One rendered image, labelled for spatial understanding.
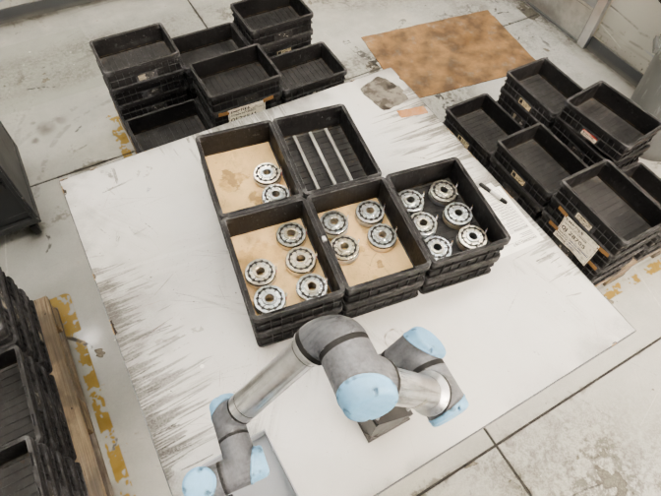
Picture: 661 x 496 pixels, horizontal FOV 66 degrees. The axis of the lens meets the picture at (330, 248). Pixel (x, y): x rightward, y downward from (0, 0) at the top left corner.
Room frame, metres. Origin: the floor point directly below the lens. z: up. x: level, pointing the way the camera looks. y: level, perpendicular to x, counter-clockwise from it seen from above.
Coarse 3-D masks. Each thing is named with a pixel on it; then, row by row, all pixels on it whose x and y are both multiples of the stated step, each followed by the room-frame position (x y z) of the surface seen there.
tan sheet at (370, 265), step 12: (348, 216) 1.12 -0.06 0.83; (384, 216) 1.13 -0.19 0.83; (348, 228) 1.06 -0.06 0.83; (360, 228) 1.06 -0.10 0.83; (360, 240) 1.01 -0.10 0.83; (396, 240) 1.03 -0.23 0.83; (360, 252) 0.96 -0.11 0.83; (372, 252) 0.97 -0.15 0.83; (384, 252) 0.97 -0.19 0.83; (396, 252) 0.98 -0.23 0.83; (348, 264) 0.91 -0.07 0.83; (360, 264) 0.92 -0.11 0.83; (372, 264) 0.92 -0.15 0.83; (384, 264) 0.92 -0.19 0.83; (396, 264) 0.93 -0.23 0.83; (408, 264) 0.93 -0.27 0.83; (348, 276) 0.87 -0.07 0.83; (360, 276) 0.87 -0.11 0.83; (372, 276) 0.87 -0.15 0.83; (384, 276) 0.88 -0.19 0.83
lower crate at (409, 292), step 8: (408, 288) 0.85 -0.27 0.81; (416, 288) 0.88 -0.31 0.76; (384, 296) 0.81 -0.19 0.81; (392, 296) 0.84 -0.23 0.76; (400, 296) 0.85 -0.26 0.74; (408, 296) 0.87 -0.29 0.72; (416, 296) 0.87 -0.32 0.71; (344, 304) 0.76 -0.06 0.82; (352, 304) 0.77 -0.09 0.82; (360, 304) 0.77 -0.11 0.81; (368, 304) 0.80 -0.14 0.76; (376, 304) 0.81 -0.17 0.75; (384, 304) 0.82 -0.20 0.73; (392, 304) 0.83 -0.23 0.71; (344, 312) 0.76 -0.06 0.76; (352, 312) 0.78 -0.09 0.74; (360, 312) 0.79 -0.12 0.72; (368, 312) 0.79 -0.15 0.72
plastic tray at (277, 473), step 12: (264, 432) 0.36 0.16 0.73; (264, 444) 0.33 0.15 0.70; (276, 456) 0.30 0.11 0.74; (276, 468) 0.27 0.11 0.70; (264, 480) 0.23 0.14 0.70; (276, 480) 0.24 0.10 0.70; (288, 480) 0.24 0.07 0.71; (240, 492) 0.20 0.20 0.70; (252, 492) 0.20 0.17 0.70; (264, 492) 0.20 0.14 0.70; (276, 492) 0.21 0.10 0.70; (288, 492) 0.21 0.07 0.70
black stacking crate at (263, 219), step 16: (288, 208) 1.08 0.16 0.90; (304, 208) 1.07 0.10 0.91; (240, 224) 1.00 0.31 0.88; (256, 224) 1.03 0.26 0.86; (272, 224) 1.05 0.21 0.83; (304, 224) 1.07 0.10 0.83; (320, 256) 0.92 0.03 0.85; (336, 288) 0.78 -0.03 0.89; (320, 304) 0.73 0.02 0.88; (336, 304) 0.75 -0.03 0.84; (272, 320) 0.66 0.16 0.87; (288, 320) 0.68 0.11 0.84
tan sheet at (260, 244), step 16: (240, 240) 0.98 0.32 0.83; (256, 240) 0.98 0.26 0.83; (272, 240) 0.99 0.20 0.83; (240, 256) 0.91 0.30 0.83; (256, 256) 0.92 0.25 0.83; (272, 256) 0.92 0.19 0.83; (288, 272) 0.86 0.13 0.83; (320, 272) 0.87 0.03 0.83; (288, 288) 0.80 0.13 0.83; (288, 304) 0.74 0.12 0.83
